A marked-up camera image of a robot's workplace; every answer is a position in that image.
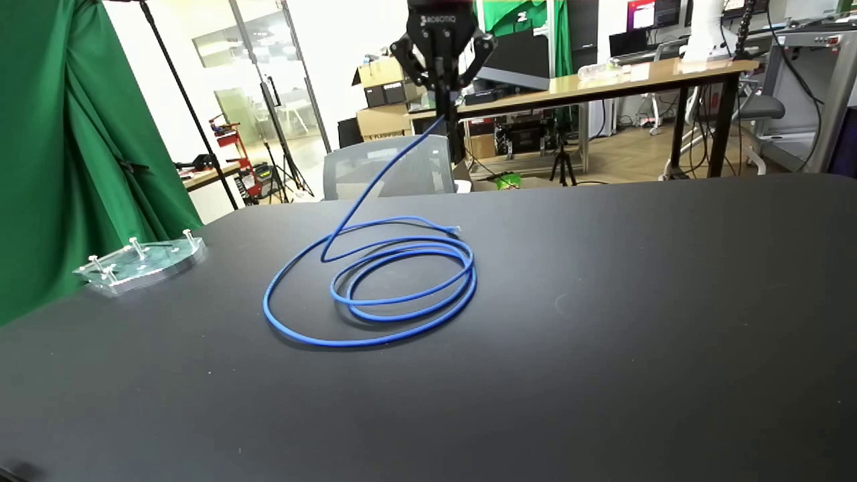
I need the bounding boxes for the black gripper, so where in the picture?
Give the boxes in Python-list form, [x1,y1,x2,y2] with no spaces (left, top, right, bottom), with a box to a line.
[388,0,497,122]

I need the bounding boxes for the blue ethernet cable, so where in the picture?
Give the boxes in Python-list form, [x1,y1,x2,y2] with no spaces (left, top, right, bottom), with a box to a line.
[259,110,482,351]

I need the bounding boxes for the stacked cardboard boxes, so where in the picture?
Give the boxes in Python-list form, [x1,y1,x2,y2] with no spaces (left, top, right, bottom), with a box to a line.
[351,53,421,142]

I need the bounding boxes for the grey mesh office chair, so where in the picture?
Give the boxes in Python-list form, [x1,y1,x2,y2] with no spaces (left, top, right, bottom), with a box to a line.
[322,132,458,205]

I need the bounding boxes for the long wooden desk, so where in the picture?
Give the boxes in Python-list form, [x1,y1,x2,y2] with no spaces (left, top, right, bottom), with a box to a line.
[406,56,765,183]

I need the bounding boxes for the small black tripod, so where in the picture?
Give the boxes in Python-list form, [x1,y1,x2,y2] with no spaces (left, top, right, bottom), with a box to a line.
[546,132,581,191]

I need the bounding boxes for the monitor with pink screen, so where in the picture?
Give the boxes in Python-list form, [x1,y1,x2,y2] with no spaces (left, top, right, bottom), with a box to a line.
[621,0,687,35]

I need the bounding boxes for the red tool cart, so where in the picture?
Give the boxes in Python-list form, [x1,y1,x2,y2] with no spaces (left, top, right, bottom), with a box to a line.
[206,114,273,206]

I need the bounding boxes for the black light stand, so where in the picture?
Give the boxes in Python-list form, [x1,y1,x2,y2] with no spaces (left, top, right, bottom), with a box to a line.
[131,0,244,214]

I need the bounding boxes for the black swivel chair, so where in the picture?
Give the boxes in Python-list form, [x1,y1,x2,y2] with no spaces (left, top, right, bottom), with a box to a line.
[727,85,792,179]

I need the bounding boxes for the clear acrylic plate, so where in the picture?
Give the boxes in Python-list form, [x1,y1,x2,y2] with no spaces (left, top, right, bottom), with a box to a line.
[72,227,209,301]

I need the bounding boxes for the green screen cloth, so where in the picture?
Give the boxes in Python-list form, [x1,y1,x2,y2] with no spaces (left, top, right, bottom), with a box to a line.
[0,0,206,329]

